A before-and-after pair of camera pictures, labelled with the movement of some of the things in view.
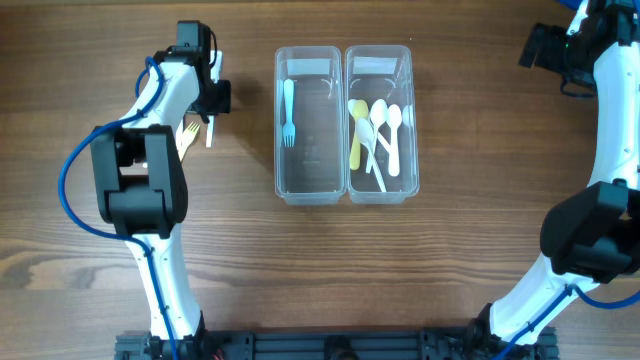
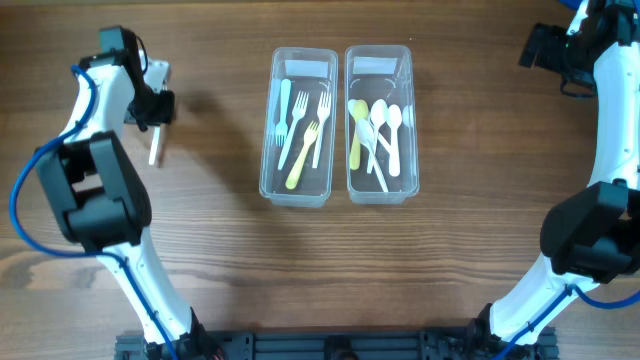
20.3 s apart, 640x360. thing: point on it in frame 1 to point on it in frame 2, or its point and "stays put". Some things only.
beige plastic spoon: [361, 111] stays put
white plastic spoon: [378, 116] stays put
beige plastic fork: [189, 135] to [309, 136]
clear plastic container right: [387, 73] stays put
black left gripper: [222, 100] to [162, 110]
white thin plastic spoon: [365, 135] stays put
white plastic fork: [210, 131] to [322, 113]
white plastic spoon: [394, 117] stays put
